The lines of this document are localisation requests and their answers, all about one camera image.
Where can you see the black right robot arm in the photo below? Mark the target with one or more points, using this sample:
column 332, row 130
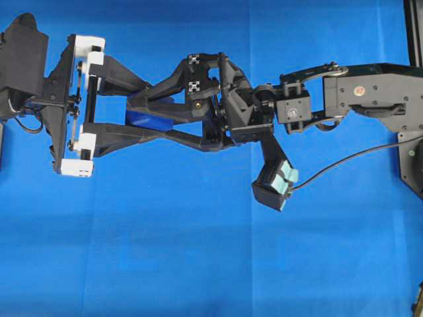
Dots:
column 323, row 96

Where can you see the blue block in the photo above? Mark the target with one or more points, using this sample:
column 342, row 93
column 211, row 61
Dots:
column 148, row 121

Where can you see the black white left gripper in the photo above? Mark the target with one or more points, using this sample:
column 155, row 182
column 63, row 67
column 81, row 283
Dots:
column 73, row 156

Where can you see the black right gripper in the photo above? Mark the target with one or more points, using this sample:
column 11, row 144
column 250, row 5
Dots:
column 235, row 114

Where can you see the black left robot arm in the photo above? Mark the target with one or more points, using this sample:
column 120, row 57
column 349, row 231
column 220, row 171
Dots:
column 25, row 90

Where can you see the blue table cloth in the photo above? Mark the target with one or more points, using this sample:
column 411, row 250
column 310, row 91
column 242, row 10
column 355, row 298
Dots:
column 160, row 229

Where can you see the black aluminium table frame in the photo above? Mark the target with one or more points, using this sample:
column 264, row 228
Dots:
column 413, row 20

